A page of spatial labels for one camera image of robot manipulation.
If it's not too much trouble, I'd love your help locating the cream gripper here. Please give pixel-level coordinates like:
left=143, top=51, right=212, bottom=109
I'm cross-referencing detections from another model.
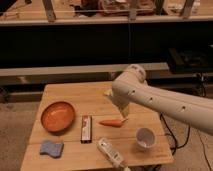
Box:
left=103, top=89, right=129, bottom=119

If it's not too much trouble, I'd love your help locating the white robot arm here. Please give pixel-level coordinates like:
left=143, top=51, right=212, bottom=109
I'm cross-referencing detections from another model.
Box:
left=105, top=64, right=213, bottom=135

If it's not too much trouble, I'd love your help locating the orange carrot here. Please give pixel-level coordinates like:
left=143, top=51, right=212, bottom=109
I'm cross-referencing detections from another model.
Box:
left=99, top=119, right=127, bottom=127

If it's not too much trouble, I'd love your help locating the white cup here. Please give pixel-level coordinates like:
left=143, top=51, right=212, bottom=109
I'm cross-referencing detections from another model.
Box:
left=135, top=128, right=156, bottom=150

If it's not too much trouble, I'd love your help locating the red rectangular box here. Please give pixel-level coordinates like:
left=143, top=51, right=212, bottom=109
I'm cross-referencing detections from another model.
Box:
left=81, top=115, right=92, bottom=143

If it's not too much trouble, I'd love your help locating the wooden table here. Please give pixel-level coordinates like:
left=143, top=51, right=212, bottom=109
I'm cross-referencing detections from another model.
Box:
left=21, top=82, right=173, bottom=171

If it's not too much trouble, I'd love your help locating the long wooden bench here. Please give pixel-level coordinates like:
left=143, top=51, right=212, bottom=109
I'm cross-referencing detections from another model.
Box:
left=0, top=62, right=171, bottom=104

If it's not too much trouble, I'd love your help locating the orange bowl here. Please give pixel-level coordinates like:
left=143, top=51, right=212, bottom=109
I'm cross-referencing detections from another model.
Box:
left=41, top=101, right=75, bottom=133

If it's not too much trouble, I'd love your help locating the blue sponge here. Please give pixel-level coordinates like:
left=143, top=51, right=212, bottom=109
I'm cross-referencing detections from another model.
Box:
left=39, top=140, right=64, bottom=158

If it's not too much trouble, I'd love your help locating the upper wooden shelf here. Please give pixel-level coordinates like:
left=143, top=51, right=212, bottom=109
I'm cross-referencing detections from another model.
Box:
left=0, top=0, right=213, bottom=27

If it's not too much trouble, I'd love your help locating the black cable on floor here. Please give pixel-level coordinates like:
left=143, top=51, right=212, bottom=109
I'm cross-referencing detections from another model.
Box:
left=159, top=113, right=213, bottom=171

